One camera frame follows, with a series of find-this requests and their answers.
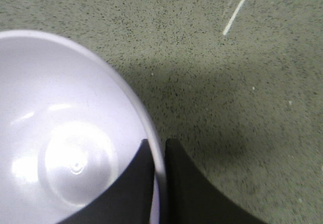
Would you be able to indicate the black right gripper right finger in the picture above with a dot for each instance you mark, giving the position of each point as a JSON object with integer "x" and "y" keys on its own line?
{"x": 192, "y": 198}

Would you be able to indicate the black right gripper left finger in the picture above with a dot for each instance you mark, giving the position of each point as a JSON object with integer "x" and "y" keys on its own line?
{"x": 128, "y": 199}

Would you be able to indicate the purple plastic bowl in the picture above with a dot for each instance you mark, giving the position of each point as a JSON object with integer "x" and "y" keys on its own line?
{"x": 70, "y": 126}

